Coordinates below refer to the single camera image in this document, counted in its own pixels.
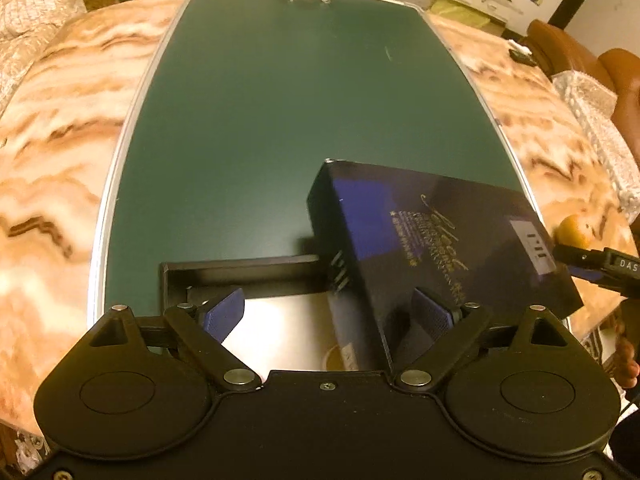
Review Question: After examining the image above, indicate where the dark blue box lid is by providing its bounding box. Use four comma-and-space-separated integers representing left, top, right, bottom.
307, 160, 582, 372

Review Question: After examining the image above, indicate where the round tin red label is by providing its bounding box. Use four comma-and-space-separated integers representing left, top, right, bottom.
321, 344, 359, 372

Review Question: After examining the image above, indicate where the small dark object on table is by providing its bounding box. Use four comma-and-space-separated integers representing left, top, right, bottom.
509, 48, 537, 67

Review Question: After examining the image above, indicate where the orange fruit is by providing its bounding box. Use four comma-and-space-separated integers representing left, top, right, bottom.
554, 214, 594, 249

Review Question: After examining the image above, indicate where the black open box base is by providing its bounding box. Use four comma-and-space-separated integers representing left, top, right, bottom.
160, 255, 387, 376

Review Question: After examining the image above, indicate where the brown leather chair right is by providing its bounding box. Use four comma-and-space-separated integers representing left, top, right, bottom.
523, 20, 640, 162

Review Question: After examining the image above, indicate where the green desk mat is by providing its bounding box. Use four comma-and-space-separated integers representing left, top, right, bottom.
89, 0, 528, 323

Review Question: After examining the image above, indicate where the white lace sofa cover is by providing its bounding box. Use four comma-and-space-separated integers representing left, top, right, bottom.
1, 0, 87, 113

